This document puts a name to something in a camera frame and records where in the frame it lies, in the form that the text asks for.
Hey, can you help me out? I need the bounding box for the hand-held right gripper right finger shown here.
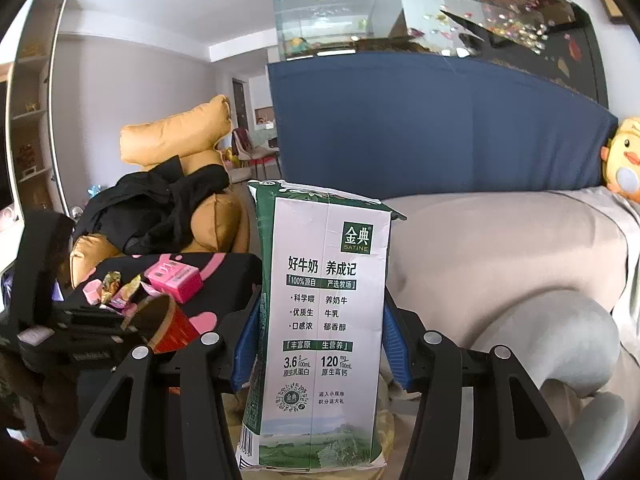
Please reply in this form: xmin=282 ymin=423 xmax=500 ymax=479
xmin=382 ymin=295 xmax=596 ymax=480

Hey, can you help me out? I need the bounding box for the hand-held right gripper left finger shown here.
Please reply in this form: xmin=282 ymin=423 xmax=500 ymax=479
xmin=55 ymin=285 xmax=266 ymax=480

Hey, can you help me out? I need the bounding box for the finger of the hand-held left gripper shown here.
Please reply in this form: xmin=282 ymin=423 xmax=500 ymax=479
xmin=52 ymin=305 xmax=138 ymax=335

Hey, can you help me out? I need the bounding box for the red paper cup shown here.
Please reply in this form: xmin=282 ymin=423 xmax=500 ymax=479
xmin=122 ymin=294 xmax=201 ymax=356

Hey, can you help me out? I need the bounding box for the green and white milk carton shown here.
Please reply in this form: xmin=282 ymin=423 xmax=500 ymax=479
xmin=235 ymin=179 xmax=407 ymax=472

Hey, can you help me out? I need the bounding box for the person's left forearm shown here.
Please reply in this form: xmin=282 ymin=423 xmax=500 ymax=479
xmin=0 ymin=410 xmax=61 ymax=480

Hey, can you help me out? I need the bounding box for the yellow snack packet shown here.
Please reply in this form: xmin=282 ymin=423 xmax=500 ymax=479
xmin=101 ymin=270 xmax=144 ymax=311

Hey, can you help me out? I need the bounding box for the black tablecloth with pink hearts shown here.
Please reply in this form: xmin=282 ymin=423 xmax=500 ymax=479
xmin=65 ymin=252 xmax=263 ymax=361

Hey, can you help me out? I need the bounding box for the pink plastic box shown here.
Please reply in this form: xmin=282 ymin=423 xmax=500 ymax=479
xmin=144 ymin=255 xmax=203 ymax=304

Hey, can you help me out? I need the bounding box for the black clothing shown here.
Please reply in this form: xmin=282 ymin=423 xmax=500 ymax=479
xmin=75 ymin=156 xmax=232 ymax=256

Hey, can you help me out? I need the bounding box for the beige blanket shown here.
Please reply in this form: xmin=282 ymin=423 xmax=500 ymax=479
xmin=380 ymin=185 xmax=640 ymax=480

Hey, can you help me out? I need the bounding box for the white shelf unit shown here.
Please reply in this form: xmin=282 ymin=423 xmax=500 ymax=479
xmin=5 ymin=0 xmax=68 ymax=221

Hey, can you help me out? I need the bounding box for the grey cushion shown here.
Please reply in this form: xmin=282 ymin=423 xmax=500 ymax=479
xmin=475 ymin=290 xmax=631 ymax=480

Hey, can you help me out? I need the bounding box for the yellow armchair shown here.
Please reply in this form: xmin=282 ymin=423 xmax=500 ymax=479
xmin=70 ymin=94 xmax=251 ymax=291

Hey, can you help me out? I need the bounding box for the dining chair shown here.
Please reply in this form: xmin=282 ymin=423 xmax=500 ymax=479
xmin=231 ymin=127 xmax=281 ymax=171

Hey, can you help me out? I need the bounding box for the dark blue cloth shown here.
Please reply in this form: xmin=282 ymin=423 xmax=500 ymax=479
xmin=266 ymin=50 xmax=621 ymax=201

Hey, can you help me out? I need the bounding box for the yellow duck plush toy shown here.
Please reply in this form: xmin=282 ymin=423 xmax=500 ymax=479
xmin=601 ymin=116 xmax=640 ymax=204

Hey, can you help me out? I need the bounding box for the glass fish tank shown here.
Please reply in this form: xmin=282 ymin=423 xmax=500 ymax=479
xmin=270 ymin=0 xmax=611 ymax=111

